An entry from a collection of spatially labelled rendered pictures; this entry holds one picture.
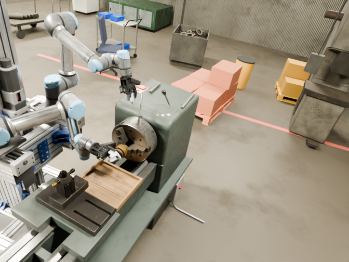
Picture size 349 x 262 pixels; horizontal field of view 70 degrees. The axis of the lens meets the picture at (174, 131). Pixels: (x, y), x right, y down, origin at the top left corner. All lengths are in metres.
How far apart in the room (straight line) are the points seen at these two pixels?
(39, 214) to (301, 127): 4.09
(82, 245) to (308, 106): 3.92
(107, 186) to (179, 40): 4.90
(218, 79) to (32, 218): 3.62
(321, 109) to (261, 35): 5.96
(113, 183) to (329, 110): 3.67
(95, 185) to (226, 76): 3.21
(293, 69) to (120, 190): 5.06
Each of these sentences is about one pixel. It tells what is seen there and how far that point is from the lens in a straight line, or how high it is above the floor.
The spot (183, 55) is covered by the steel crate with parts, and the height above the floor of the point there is 0.29.
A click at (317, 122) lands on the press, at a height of 0.35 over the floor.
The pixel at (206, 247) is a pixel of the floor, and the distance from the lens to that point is 2.63.
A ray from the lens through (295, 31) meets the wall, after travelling 10.10.
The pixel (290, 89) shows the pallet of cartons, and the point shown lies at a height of 0.29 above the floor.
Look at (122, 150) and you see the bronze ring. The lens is 1.68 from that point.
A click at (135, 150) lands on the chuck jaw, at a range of 1.70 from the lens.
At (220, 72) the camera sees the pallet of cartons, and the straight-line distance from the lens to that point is 4.44.
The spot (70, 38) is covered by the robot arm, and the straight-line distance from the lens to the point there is 1.69.
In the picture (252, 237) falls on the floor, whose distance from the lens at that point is 2.86.
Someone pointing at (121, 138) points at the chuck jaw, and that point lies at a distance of 1.71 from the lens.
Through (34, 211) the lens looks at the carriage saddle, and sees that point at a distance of 1.66.
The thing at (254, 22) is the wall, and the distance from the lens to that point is 10.04.
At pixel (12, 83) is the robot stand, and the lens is 1.80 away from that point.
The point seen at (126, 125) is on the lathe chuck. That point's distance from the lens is 1.71.
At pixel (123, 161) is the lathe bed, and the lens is 1.96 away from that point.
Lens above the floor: 2.20
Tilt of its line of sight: 35 degrees down
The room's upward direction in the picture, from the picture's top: 11 degrees clockwise
